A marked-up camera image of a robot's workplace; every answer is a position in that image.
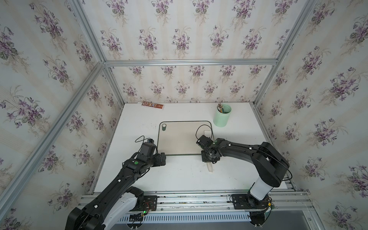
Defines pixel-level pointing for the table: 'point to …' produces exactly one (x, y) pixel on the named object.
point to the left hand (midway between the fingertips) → (161, 158)
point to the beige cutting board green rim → (179, 138)
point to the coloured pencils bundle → (220, 107)
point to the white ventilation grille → (227, 216)
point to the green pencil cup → (221, 120)
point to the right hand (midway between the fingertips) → (207, 159)
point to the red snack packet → (151, 104)
